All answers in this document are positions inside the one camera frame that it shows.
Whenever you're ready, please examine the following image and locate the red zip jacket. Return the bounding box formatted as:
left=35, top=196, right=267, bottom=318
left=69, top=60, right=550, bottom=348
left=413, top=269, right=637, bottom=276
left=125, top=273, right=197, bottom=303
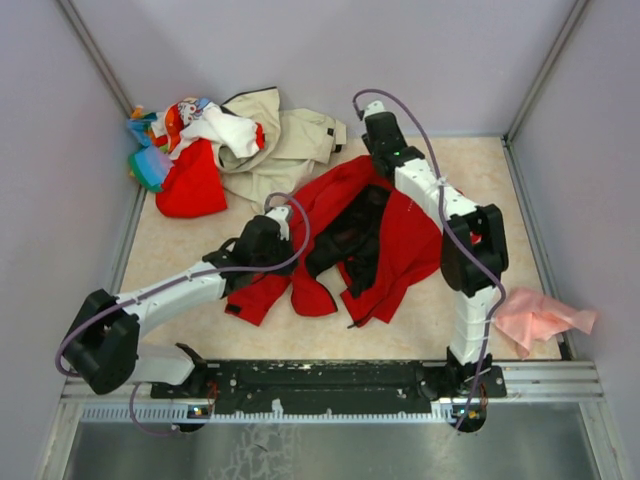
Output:
left=225, top=155, right=442, bottom=327

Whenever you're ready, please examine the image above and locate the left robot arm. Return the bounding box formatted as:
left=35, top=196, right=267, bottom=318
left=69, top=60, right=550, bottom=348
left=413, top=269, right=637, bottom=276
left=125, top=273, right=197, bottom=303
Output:
left=55, top=206, right=298, bottom=397

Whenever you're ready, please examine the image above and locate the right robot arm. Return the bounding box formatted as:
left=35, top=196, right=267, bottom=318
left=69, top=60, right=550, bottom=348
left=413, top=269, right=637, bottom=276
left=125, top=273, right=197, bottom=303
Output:
left=359, top=101, right=509, bottom=400

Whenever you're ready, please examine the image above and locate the beige jacket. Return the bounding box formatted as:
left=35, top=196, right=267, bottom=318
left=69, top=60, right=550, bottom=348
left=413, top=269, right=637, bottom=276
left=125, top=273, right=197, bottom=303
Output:
left=218, top=87, right=347, bottom=212

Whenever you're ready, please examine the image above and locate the red cloth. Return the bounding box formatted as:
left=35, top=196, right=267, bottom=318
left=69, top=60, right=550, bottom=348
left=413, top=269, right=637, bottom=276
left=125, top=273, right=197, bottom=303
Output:
left=155, top=139, right=227, bottom=219

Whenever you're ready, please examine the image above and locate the colourful striped cloth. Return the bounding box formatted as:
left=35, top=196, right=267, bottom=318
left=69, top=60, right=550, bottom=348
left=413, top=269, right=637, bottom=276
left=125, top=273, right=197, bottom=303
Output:
left=126, top=106, right=173, bottom=193

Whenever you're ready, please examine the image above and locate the white printed shirt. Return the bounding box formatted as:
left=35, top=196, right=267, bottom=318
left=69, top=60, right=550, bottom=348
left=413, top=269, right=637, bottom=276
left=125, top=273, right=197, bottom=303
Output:
left=147, top=97, right=265, bottom=160

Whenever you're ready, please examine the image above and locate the pink cloth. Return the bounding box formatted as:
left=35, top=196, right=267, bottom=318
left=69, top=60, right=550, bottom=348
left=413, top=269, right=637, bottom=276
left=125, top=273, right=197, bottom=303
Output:
left=494, top=287, right=597, bottom=359

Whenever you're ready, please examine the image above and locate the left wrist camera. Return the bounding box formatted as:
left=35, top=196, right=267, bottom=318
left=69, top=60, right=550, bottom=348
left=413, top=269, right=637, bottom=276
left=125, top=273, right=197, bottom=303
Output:
left=265, top=204, right=293, bottom=241

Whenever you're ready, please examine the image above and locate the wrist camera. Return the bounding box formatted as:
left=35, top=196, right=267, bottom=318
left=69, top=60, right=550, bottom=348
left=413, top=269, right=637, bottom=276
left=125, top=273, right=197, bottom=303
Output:
left=359, top=100, right=386, bottom=120
left=265, top=204, right=293, bottom=241

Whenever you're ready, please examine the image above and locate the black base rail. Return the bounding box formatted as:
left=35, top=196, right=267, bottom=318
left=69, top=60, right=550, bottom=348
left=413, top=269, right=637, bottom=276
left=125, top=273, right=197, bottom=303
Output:
left=149, top=357, right=501, bottom=416

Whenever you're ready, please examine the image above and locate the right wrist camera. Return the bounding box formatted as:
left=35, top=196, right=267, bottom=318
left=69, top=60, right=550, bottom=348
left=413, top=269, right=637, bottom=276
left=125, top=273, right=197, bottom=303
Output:
left=359, top=100, right=386, bottom=120

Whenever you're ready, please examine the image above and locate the aluminium frame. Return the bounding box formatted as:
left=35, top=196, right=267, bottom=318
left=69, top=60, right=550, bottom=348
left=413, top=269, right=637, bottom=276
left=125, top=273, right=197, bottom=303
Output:
left=59, top=0, right=640, bottom=480

